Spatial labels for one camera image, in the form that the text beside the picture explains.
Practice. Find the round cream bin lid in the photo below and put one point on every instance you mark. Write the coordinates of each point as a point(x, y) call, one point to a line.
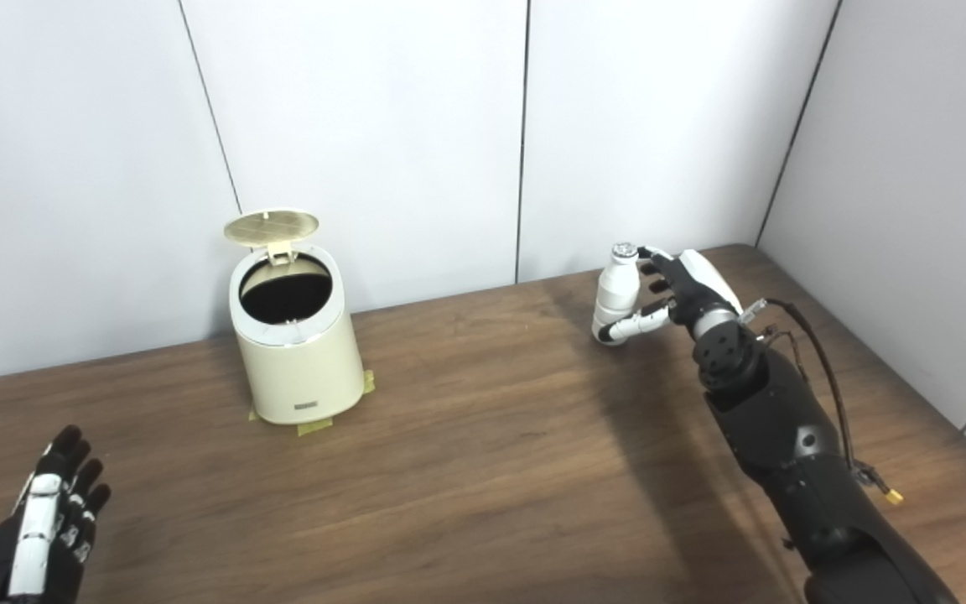
point(272, 226)

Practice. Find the small white plastic bottle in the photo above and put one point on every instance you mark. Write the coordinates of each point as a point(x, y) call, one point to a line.
point(617, 289)

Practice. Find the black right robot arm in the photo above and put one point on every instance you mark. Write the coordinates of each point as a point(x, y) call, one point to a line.
point(785, 428)

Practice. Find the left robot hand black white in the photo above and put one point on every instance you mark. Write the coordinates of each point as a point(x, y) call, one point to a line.
point(38, 528)

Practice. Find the tall yellow tape piece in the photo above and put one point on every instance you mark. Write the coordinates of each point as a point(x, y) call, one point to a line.
point(368, 382)

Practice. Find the wide yellow tape piece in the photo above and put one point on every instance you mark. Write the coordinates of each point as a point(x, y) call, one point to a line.
point(314, 426)

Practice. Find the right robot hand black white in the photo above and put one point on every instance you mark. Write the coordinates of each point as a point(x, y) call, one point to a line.
point(697, 285)

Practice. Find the cream-colored bin body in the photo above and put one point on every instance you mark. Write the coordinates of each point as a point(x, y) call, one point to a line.
point(298, 369)

